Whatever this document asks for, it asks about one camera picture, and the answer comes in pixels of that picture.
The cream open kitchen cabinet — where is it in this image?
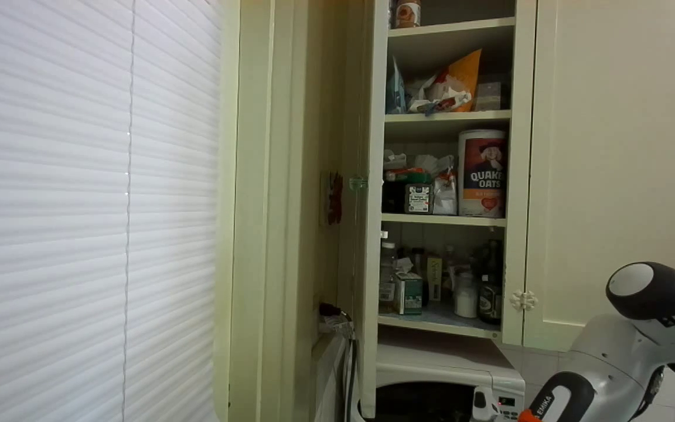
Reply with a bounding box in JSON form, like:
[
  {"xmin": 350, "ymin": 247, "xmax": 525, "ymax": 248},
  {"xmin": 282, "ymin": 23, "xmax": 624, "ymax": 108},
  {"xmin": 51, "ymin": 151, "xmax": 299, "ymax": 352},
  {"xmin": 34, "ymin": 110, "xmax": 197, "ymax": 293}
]
[{"xmin": 359, "ymin": 0, "xmax": 538, "ymax": 421}]

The clear plastic bottle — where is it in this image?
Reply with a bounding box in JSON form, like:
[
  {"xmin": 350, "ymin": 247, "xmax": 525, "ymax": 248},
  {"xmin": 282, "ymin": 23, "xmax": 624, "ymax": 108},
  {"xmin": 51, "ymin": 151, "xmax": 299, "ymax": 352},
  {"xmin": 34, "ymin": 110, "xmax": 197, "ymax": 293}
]
[{"xmin": 380, "ymin": 230, "xmax": 398, "ymax": 307}]

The cream open cabinet door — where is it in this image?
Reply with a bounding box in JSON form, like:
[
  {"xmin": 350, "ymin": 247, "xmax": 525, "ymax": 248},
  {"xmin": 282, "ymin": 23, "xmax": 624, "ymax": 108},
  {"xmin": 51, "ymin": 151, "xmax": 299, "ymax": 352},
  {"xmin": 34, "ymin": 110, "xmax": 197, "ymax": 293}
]
[{"xmin": 305, "ymin": 0, "xmax": 368, "ymax": 370}]

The white countertop appliance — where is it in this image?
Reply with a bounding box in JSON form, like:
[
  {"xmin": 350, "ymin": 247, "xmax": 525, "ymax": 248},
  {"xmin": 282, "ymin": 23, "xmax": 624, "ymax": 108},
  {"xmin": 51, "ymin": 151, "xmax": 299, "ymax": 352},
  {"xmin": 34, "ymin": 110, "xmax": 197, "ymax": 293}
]
[{"xmin": 309, "ymin": 325, "xmax": 356, "ymax": 422}]

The dark labelled bottle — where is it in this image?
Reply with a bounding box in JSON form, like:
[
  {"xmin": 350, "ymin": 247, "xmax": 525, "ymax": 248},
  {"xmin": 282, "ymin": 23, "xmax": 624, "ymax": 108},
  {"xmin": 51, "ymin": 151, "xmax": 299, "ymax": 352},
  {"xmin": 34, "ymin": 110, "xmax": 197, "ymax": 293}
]
[{"xmin": 476, "ymin": 230, "xmax": 507, "ymax": 328}]

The cream closed cabinet door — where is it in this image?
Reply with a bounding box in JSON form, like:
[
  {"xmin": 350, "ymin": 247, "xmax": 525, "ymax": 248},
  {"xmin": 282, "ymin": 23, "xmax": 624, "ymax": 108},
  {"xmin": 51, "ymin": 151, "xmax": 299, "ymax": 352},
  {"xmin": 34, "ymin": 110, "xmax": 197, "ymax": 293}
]
[{"xmin": 523, "ymin": 0, "xmax": 675, "ymax": 352}]

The red door ornament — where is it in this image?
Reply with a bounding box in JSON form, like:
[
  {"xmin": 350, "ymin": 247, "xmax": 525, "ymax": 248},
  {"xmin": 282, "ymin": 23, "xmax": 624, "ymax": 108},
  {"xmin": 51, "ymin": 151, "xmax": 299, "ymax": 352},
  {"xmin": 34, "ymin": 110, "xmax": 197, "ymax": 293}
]
[{"xmin": 325, "ymin": 171, "xmax": 346, "ymax": 227}]

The green lid spice jar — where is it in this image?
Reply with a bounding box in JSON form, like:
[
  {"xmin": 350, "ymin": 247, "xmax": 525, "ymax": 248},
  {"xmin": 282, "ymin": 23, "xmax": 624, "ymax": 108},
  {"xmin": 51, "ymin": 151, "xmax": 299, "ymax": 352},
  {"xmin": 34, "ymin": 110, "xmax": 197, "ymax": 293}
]
[{"xmin": 402, "ymin": 171, "xmax": 433, "ymax": 217}]

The dark object on appliance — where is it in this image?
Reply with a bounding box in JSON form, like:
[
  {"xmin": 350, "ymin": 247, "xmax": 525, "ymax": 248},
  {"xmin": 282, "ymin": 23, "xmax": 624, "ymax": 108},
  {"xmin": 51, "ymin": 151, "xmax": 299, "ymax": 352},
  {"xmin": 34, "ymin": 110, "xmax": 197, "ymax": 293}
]
[{"xmin": 318, "ymin": 300, "xmax": 356, "ymax": 338}]

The white food packet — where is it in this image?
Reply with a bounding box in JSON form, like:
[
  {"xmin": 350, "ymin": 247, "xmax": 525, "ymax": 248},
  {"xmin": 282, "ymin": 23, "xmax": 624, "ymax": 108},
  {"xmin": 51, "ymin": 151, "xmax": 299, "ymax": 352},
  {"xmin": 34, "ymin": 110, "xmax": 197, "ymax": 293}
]
[{"xmin": 428, "ymin": 169, "xmax": 460, "ymax": 218}]

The clear plastic bag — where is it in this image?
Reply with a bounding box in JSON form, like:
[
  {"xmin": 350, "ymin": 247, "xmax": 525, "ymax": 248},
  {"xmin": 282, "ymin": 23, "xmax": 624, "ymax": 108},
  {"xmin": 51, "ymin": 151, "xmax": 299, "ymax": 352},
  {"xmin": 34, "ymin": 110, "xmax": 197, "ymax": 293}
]
[{"xmin": 413, "ymin": 151, "xmax": 460, "ymax": 178}]

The green cardboard box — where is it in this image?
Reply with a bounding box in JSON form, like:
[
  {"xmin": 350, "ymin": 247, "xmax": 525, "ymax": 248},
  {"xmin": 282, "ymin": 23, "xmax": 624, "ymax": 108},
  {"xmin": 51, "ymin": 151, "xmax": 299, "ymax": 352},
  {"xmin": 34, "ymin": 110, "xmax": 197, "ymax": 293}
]
[{"xmin": 394, "ymin": 259, "xmax": 427, "ymax": 319}]

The beige cardboard box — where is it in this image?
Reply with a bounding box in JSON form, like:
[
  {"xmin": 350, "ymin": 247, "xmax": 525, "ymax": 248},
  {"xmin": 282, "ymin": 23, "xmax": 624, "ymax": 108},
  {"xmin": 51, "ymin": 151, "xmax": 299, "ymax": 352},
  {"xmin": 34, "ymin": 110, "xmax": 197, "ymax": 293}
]
[{"xmin": 425, "ymin": 253, "xmax": 445, "ymax": 306}]

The blue snack bag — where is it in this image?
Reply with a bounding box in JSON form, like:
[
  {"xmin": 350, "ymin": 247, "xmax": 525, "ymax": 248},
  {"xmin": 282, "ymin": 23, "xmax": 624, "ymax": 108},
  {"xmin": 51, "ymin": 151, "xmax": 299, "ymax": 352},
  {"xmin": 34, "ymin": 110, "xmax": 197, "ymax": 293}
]
[{"xmin": 387, "ymin": 56, "xmax": 407, "ymax": 116}]

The Quaker oats canister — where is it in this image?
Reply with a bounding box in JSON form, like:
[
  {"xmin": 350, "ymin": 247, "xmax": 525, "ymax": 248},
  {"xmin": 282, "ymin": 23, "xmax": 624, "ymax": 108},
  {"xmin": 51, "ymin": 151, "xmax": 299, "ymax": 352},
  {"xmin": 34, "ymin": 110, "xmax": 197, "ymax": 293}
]
[{"xmin": 457, "ymin": 127, "xmax": 508, "ymax": 222}]

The white red crumpled bag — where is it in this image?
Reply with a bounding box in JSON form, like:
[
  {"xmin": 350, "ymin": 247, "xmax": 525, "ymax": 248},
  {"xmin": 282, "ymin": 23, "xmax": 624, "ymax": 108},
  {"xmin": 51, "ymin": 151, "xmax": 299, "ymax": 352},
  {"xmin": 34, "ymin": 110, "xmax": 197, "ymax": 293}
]
[{"xmin": 405, "ymin": 74, "xmax": 474, "ymax": 116}]

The white microwave oven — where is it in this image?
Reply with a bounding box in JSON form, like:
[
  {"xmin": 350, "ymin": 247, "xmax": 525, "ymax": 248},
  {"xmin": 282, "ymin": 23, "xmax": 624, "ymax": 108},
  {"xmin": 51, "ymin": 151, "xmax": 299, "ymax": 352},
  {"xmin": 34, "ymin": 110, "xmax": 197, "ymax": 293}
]
[{"xmin": 371, "ymin": 343, "xmax": 527, "ymax": 422}]

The white plastic container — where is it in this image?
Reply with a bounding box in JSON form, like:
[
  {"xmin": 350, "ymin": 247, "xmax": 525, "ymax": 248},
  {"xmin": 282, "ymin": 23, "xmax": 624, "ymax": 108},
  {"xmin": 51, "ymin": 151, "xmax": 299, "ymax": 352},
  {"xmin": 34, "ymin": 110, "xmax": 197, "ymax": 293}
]
[{"xmin": 476, "ymin": 80, "xmax": 507, "ymax": 113}]

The orange chip bag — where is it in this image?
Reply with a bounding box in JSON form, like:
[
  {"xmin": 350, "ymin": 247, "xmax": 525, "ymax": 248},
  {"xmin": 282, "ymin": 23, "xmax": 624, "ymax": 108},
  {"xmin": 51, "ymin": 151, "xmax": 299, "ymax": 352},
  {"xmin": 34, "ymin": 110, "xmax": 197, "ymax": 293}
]
[{"xmin": 443, "ymin": 48, "xmax": 486, "ymax": 103}]

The small orange labelled jar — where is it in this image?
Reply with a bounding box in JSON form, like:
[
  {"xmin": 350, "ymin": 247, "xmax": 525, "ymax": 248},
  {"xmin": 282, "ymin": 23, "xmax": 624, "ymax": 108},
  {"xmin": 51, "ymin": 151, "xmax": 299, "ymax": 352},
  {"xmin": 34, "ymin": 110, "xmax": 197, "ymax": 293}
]
[{"xmin": 394, "ymin": 0, "xmax": 425, "ymax": 32}]

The white window blind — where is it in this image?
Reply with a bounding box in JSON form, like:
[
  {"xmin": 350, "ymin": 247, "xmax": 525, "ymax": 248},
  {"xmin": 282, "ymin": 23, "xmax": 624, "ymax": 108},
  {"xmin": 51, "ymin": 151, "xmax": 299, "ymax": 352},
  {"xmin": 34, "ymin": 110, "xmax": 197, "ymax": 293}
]
[{"xmin": 0, "ymin": 0, "xmax": 227, "ymax": 422}]

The thin blind cord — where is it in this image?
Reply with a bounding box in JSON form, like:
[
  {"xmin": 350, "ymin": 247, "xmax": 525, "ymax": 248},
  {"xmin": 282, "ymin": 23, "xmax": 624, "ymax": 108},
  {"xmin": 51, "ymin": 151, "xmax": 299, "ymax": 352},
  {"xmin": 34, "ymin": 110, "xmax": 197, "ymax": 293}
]
[{"xmin": 119, "ymin": 0, "xmax": 139, "ymax": 422}]

